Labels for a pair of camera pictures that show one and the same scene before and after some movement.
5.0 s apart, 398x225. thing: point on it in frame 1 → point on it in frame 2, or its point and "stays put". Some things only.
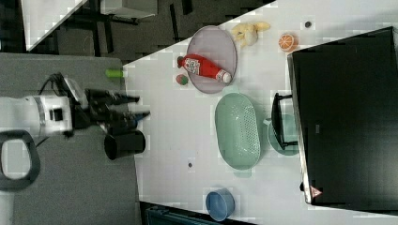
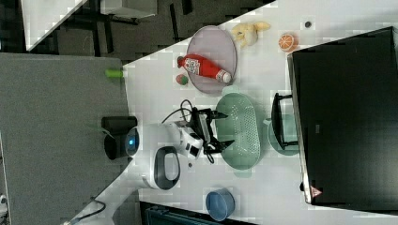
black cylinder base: (124, 144) stays put
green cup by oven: (289, 124) stays put
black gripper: (102, 106) → (194, 122)
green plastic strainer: (237, 131) stays put
